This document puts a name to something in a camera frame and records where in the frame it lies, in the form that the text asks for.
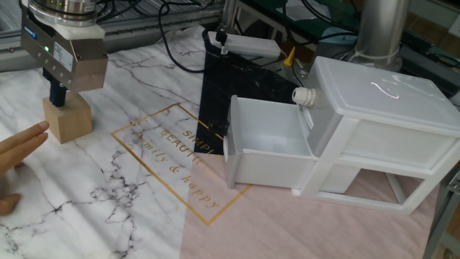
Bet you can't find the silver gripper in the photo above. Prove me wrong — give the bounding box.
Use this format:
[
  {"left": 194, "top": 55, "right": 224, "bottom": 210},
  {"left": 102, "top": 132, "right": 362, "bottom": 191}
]
[{"left": 19, "top": 5, "right": 109, "bottom": 108}]

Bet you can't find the wooden cube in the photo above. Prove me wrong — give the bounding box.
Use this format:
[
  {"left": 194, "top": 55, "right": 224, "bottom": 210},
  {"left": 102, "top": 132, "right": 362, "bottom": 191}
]
[{"left": 42, "top": 89, "right": 93, "bottom": 145}]

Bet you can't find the white drawer with black knob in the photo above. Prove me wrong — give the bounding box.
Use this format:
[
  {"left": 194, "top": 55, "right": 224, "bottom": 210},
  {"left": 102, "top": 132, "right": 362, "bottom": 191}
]
[{"left": 207, "top": 94, "right": 319, "bottom": 191}]

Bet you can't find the white plastic drawer cabinet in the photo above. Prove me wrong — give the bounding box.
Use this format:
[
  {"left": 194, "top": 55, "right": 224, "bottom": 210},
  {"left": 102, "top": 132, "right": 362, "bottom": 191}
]
[{"left": 291, "top": 55, "right": 460, "bottom": 216}]

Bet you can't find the person's bare hand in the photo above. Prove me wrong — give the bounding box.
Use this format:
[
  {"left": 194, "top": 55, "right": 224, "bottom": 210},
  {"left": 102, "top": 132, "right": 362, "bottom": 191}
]
[{"left": 0, "top": 120, "right": 50, "bottom": 217}]

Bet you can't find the marble pink black tablecloth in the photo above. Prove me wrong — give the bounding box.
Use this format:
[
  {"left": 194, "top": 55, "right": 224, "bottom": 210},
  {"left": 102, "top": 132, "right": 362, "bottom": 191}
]
[{"left": 0, "top": 25, "right": 442, "bottom": 259}]

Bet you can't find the black power plug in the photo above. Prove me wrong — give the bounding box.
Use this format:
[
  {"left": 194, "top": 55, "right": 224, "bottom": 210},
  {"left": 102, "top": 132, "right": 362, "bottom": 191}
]
[{"left": 214, "top": 23, "right": 230, "bottom": 55}]

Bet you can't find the white power strip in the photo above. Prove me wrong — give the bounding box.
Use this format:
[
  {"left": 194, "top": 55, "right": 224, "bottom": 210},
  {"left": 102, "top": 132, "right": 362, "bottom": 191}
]
[{"left": 207, "top": 30, "right": 282, "bottom": 59}]

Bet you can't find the light blue round lid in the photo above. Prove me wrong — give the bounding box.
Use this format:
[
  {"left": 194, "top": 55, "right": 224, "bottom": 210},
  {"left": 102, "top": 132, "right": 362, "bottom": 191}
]
[{"left": 318, "top": 27, "right": 360, "bottom": 47}]

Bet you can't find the aluminium table rail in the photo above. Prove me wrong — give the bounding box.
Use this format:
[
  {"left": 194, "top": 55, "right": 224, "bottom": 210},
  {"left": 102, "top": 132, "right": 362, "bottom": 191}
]
[{"left": 0, "top": 14, "right": 226, "bottom": 73}]

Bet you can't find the black cable bundle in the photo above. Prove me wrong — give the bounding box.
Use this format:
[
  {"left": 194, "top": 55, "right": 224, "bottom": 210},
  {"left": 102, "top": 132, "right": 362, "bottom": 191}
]
[{"left": 95, "top": 0, "right": 226, "bottom": 21}]

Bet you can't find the black power cable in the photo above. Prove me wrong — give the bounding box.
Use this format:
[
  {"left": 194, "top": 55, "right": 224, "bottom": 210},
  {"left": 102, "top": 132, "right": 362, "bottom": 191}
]
[{"left": 157, "top": 0, "right": 206, "bottom": 75}]

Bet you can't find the yellow handled tool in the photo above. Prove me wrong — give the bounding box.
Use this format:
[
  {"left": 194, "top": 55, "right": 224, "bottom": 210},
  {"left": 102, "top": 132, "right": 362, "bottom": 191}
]
[{"left": 282, "top": 45, "right": 298, "bottom": 68}]

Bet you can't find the grey metal frame leg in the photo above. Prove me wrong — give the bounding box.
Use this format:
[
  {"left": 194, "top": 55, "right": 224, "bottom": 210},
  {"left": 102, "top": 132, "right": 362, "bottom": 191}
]
[{"left": 423, "top": 168, "right": 460, "bottom": 259}]

